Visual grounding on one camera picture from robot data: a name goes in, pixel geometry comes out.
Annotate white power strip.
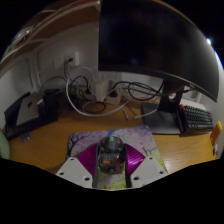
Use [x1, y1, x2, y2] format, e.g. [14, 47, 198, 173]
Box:
[94, 79, 123, 105]

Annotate wooden wall shelf unit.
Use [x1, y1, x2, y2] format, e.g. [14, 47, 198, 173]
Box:
[0, 0, 101, 78]

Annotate black cable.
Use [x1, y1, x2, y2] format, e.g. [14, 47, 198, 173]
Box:
[69, 74, 108, 114]

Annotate dark mechanical keyboard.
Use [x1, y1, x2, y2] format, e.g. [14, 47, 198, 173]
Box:
[178, 104, 215, 133]

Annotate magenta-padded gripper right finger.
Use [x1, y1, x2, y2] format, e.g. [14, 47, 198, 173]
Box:
[123, 143, 169, 189]

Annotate white wall socket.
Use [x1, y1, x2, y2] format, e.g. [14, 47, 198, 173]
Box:
[54, 51, 81, 69]

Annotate white cable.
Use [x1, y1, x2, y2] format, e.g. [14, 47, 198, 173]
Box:
[64, 66, 148, 118]

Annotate transparent computer mouse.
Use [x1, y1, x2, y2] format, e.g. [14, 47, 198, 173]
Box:
[95, 135, 128, 174]

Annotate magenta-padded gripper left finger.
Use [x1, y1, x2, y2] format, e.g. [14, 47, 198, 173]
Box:
[55, 143, 99, 189]

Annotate black curved monitor with stand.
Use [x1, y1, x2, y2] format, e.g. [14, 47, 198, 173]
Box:
[97, 0, 224, 135]

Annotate black desktop stand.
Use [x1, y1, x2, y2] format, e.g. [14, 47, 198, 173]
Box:
[3, 88, 61, 141]

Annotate silver mini computer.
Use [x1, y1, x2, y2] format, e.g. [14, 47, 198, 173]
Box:
[15, 92, 46, 127]

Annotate pale green object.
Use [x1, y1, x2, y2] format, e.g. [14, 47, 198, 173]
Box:
[0, 128, 12, 160]

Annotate amber jar with yellow lid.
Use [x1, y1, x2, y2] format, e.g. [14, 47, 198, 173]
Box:
[209, 120, 223, 148]

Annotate flower meadow print mouse pad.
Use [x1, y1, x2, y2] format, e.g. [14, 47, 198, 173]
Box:
[66, 124, 169, 191]

